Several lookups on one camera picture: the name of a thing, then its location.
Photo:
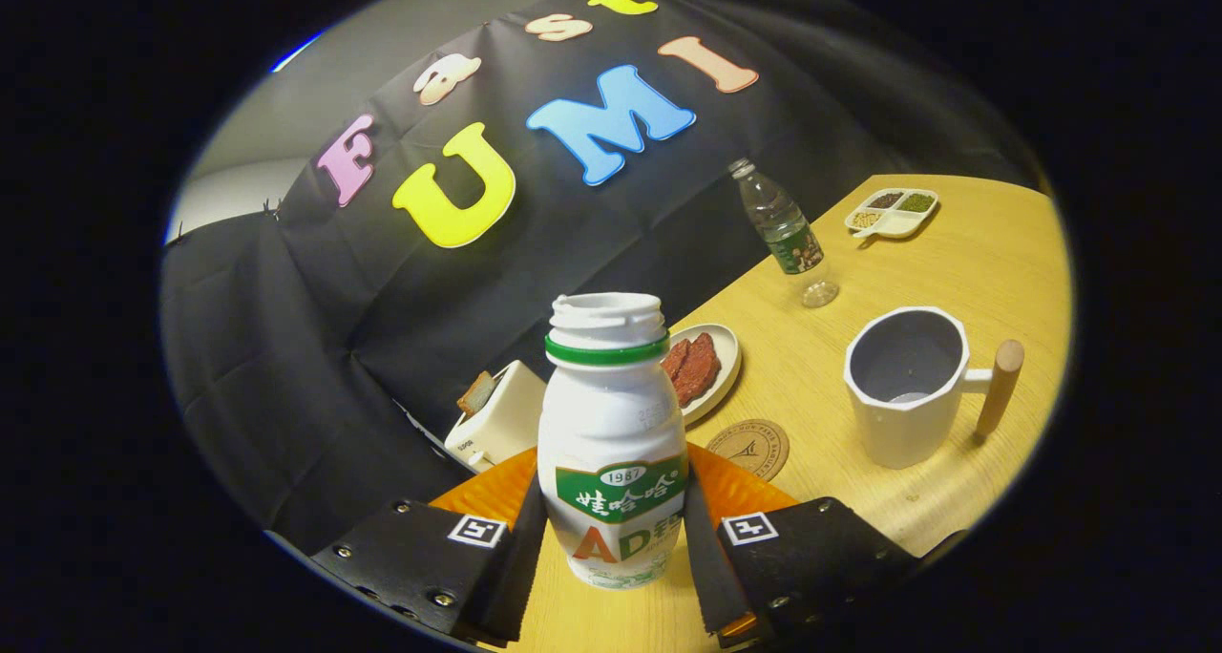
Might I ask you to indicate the round cork coaster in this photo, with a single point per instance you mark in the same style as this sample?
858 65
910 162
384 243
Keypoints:
754 448

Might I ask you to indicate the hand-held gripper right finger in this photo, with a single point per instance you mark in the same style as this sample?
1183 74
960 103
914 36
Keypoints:
711 567

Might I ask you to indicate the black backdrop cloth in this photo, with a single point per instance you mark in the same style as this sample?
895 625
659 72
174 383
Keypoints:
334 347

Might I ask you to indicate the toast slice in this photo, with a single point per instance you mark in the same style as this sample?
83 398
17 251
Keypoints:
475 395

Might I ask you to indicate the wooden table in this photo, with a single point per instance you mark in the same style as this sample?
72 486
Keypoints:
955 271

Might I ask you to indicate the white toaster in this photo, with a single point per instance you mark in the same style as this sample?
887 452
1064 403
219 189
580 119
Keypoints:
506 424

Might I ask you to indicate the clear plastic water bottle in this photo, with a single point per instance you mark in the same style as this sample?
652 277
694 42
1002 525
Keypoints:
788 238

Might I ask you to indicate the white round plate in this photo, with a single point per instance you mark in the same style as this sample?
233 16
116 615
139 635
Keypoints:
729 367

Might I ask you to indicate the red meat slice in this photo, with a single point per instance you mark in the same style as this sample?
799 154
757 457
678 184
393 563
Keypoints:
702 371
675 359

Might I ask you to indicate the white divided grain dish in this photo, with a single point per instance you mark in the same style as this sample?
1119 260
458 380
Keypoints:
897 223

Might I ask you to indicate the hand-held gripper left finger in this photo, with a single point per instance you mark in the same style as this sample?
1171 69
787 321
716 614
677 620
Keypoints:
516 586

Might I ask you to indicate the white juice bottle green label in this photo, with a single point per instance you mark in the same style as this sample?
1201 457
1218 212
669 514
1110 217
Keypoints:
611 414

